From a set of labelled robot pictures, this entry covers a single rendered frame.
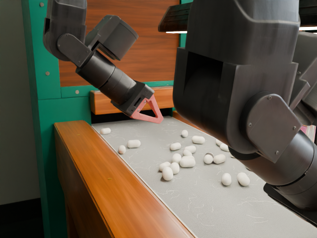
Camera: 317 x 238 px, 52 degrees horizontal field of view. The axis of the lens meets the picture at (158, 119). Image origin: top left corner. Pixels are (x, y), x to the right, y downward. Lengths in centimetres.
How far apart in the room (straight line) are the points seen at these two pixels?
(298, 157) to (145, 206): 30
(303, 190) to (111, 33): 42
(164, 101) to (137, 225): 67
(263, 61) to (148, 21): 94
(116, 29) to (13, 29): 128
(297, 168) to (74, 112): 86
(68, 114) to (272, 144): 89
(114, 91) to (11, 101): 130
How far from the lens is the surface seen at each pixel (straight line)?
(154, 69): 115
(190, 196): 62
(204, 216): 56
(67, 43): 56
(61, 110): 107
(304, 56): 29
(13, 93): 187
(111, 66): 61
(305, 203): 34
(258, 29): 21
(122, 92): 61
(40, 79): 105
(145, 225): 49
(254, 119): 22
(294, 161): 29
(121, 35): 60
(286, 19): 23
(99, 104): 102
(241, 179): 66
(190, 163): 73
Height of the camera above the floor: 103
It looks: 14 degrees down
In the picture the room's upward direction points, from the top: straight up
